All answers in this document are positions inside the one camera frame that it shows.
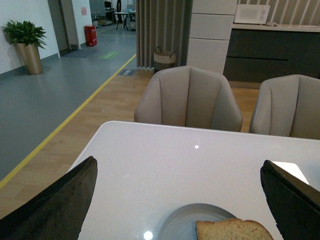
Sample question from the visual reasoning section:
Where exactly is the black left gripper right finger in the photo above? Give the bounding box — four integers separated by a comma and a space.
260, 160, 320, 240

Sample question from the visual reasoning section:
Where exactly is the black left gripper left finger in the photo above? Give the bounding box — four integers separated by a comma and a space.
0, 156, 98, 240

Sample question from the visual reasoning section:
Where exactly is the brown bread slice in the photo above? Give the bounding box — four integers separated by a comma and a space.
195, 218, 273, 240

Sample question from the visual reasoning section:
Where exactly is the grey-blue round plate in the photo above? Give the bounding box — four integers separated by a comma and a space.
157, 203, 235, 240

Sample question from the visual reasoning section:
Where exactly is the beige chair right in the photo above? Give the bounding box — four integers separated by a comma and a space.
249, 74, 320, 140

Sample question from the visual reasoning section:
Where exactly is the beige chair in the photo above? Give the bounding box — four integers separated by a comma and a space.
134, 66, 243, 132
249, 74, 320, 140

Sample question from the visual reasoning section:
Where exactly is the beige chair left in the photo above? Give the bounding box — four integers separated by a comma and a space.
134, 66, 243, 132

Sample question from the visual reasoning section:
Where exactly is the dark grey counter cabinet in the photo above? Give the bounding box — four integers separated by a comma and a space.
223, 28, 320, 83

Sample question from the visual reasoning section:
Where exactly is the gold plant pot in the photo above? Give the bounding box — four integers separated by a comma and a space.
13, 43, 43, 75

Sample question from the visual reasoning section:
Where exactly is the green potted plant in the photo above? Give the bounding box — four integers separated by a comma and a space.
1, 20, 47, 49

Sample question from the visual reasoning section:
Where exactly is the red cabinet box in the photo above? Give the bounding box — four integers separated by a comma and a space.
84, 25, 97, 47

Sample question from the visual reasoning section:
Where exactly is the white microwave oven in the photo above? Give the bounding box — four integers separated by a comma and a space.
233, 4, 270, 25

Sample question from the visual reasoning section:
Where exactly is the white pillar cabinet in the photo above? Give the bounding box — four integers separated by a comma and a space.
186, 0, 237, 74

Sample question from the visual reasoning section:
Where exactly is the distant desk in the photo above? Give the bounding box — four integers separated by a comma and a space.
113, 10, 136, 31

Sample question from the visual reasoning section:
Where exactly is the grey pleated curtain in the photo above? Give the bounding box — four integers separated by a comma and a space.
135, 0, 193, 68

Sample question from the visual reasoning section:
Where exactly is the woven basket with handles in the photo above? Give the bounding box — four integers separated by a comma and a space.
153, 46, 177, 73

